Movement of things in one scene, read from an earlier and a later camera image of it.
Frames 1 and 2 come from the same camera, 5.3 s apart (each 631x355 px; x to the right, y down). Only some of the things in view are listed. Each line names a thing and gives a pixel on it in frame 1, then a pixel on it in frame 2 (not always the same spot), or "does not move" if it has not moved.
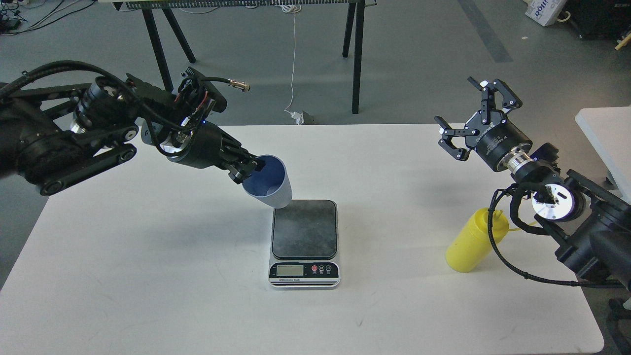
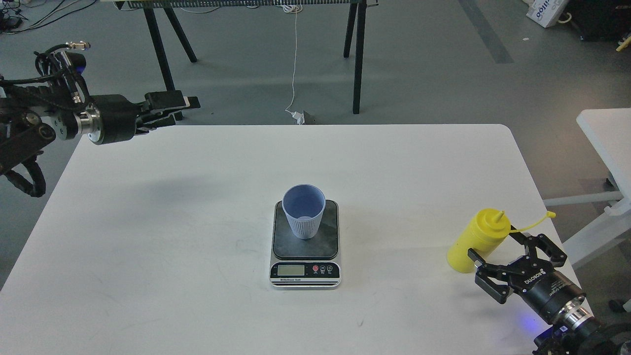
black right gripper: (497, 138) -> (553, 296)
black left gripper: (207, 146) -> (114, 117)
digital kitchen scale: (304, 246) does not move
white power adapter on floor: (298, 117) does not move
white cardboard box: (544, 12) does not move
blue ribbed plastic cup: (271, 185) -> (304, 204)
